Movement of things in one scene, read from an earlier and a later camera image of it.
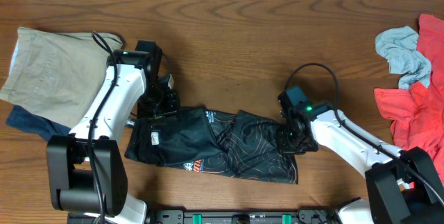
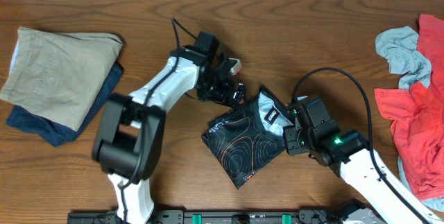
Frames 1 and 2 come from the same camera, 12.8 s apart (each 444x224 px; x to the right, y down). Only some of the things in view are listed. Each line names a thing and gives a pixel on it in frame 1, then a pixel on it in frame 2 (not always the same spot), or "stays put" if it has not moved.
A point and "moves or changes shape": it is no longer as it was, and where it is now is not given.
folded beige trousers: (57, 74) stays put
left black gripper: (171, 112) -> (223, 98)
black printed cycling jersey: (245, 143) moves or changes shape
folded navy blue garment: (19, 118) stays put
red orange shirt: (417, 112) stays put
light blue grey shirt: (399, 47) stays put
